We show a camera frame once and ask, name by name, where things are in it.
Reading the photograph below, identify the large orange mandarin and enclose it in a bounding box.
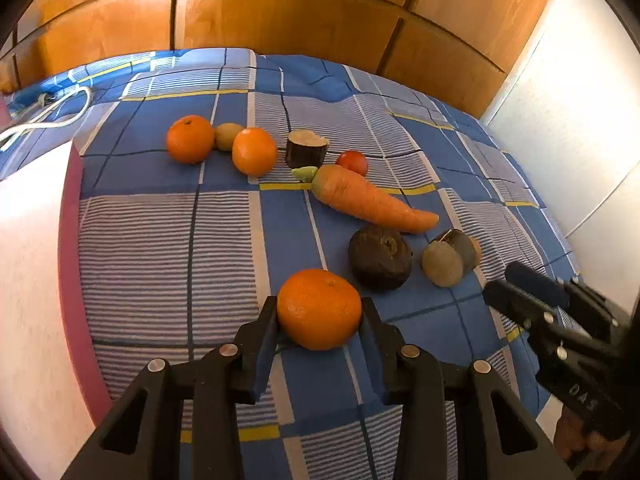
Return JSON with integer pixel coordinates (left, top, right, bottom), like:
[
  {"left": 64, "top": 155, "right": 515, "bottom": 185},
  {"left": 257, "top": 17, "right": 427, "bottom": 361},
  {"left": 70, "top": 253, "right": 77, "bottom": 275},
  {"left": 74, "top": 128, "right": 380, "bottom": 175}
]
[{"left": 277, "top": 269, "right": 362, "bottom": 351}]

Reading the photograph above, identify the person's right hand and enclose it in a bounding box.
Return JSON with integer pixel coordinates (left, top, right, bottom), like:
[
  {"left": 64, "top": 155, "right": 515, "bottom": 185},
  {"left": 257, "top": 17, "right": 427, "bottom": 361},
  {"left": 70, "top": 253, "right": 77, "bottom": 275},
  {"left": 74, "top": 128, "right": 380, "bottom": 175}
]
[{"left": 553, "top": 406, "right": 629, "bottom": 470}]

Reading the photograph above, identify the pink shallow box tray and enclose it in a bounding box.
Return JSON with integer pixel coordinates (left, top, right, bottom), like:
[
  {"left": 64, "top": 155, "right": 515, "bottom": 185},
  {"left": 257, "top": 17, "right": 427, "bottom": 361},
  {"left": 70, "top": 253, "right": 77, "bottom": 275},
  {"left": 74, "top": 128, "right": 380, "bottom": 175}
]
[{"left": 1, "top": 142, "right": 112, "bottom": 479}]

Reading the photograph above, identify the dark round avocado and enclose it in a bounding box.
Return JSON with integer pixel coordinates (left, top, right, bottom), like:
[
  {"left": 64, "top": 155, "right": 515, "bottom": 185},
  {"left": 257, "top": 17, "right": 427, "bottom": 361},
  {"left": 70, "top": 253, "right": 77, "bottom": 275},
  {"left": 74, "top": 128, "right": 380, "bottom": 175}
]
[{"left": 347, "top": 226, "right": 413, "bottom": 292}]

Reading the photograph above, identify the orange carrot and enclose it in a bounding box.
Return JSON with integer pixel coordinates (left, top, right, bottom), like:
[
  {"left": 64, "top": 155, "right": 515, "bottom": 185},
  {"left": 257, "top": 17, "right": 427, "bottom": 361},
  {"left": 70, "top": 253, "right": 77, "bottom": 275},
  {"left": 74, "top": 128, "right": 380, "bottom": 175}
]
[{"left": 291, "top": 165, "right": 439, "bottom": 234}]

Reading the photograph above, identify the red tomato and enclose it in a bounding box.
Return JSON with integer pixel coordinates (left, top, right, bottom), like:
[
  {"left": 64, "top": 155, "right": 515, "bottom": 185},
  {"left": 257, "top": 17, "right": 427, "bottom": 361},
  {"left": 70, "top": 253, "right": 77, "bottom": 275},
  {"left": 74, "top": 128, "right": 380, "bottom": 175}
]
[{"left": 335, "top": 151, "right": 369, "bottom": 177}]

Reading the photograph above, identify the blue plaid tablecloth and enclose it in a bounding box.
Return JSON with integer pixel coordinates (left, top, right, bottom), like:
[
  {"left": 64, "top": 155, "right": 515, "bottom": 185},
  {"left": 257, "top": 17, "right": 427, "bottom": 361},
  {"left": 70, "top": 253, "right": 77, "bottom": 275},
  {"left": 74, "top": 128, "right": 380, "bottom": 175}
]
[{"left": 0, "top": 46, "right": 584, "bottom": 480}]

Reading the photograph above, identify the wooden panelled wardrobe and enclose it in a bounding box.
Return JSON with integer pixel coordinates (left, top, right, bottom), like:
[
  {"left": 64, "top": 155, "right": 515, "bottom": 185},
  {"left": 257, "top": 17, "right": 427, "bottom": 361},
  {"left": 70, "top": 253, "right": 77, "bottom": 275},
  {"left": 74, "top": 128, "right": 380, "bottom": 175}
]
[{"left": 1, "top": 0, "right": 548, "bottom": 116}]

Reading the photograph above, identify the dark eggplant stump piece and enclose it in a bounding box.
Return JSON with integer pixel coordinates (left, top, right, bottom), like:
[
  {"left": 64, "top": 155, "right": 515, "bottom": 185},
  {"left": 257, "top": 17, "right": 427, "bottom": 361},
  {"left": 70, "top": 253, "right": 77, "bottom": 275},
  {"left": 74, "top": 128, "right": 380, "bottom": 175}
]
[{"left": 285, "top": 129, "right": 330, "bottom": 169}]

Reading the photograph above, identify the far left orange mandarin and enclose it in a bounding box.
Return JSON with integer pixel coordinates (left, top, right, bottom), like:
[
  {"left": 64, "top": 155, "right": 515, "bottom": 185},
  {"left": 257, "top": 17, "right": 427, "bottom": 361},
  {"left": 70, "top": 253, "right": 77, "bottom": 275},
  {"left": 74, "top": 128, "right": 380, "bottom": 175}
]
[{"left": 166, "top": 115, "right": 215, "bottom": 165}]

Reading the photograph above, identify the middle orange mandarin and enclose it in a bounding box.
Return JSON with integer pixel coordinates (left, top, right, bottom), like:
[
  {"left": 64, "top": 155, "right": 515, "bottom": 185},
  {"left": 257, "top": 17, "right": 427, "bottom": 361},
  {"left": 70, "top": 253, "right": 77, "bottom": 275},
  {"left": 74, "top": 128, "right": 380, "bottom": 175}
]
[{"left": 232, "top": 127, "right": 278, "bottom": 178}]

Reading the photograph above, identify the small kiwi behind mandarins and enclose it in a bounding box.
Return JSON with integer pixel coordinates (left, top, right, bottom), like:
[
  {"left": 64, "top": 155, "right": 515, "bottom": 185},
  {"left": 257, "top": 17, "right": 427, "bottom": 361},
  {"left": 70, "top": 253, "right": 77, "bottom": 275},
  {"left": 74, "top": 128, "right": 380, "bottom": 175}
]
[{"left": 215, "top": 122, "right": 244, "bottom": 152}]

